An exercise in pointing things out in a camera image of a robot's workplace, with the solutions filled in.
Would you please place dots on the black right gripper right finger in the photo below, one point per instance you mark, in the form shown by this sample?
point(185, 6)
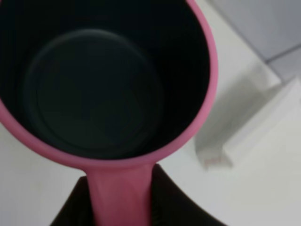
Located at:
point(170, 206)

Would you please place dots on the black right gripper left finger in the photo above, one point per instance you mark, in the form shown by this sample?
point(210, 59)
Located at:
point(77, 210)

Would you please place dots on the pink toy saucepan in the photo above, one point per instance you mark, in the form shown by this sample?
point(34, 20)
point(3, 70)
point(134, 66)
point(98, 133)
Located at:
point(109, 87)

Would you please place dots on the white rectangular box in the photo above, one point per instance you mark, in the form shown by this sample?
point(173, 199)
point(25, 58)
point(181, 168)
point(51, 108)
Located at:
point(243, 115)

